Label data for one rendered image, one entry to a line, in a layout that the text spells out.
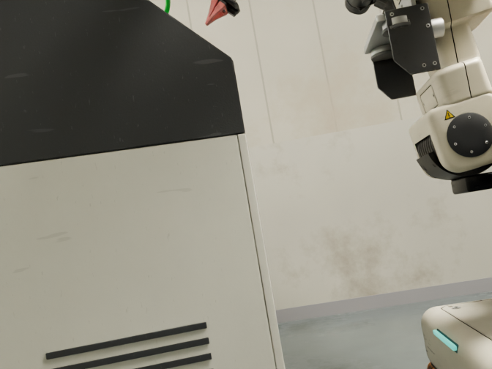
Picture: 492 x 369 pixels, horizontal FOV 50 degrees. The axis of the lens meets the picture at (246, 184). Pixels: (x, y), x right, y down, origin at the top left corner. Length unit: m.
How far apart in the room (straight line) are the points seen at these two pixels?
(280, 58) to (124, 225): 2.53
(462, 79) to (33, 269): 1.01
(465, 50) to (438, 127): 0.21
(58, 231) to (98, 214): 0.08
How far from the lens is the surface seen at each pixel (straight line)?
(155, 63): 1.11
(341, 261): 3.30
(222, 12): 1.68
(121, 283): 1.05
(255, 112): 3.37
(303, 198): 3.28
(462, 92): 1.34
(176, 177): 1.06
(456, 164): 1.30
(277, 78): 3.41
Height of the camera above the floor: 0.60
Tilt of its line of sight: 5 degrees up
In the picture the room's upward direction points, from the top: 10 degrees counter-clockwise
